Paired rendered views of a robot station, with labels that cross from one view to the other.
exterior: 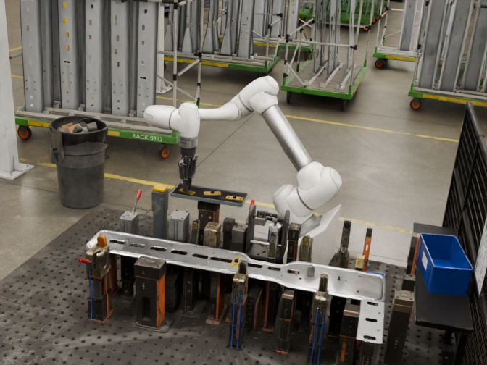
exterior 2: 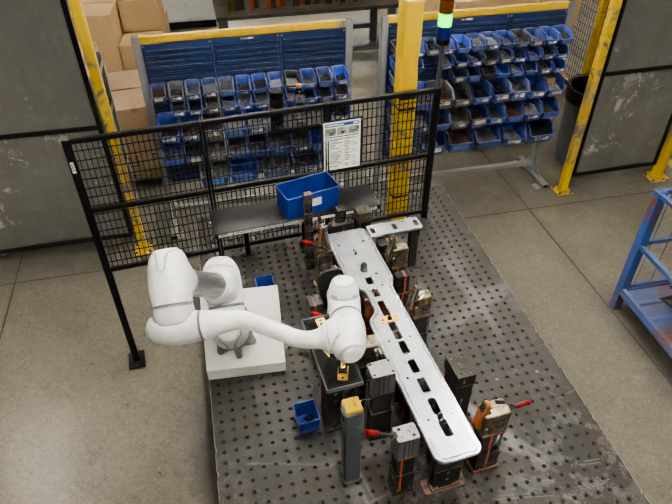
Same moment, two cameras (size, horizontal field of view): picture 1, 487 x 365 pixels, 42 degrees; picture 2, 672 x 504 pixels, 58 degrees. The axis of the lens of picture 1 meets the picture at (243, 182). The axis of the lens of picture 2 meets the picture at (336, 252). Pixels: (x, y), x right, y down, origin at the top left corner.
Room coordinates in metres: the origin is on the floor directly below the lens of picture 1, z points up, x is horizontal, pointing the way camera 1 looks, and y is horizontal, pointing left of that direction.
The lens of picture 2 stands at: (3.60, 1.52, 2.91)
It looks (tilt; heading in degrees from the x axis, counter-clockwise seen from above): 40 degrees down; 241
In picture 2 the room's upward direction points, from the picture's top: straight up
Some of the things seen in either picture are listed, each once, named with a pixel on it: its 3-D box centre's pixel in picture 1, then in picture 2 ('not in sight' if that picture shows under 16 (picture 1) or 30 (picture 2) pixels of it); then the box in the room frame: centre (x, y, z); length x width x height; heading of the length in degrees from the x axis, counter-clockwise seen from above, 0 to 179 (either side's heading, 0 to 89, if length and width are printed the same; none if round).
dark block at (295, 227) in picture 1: (290, 264); not in sight; (2.67, -0.25, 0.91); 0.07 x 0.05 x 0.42; 168
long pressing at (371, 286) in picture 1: (231, 263); (392, 322); (2.50, 0.03, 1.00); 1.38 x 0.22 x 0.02; 78
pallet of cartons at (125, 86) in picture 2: not in sight; (112, 105); (2.96, -3.76, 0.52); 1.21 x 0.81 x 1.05; 78
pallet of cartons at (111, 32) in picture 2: not in sight; (129, 46); (2.47, -5.08, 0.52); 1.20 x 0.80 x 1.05; 71
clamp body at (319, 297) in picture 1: (317, 328); (397, 272); (2.22, -0.35, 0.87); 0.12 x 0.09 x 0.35; 168
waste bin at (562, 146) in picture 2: not in sight; (586, 123); (-0.70, -1.66, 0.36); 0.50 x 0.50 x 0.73
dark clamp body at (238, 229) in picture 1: (238, 261); not in sight; (2.71, 0.00, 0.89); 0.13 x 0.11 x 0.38; 168
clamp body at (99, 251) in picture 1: (99, 283); (487, 435); (2.44, 0.62, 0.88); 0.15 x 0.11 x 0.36; 168
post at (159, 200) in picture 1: (159, 228); (351, 443); (2.93, 0.42, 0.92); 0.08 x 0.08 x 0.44; 78
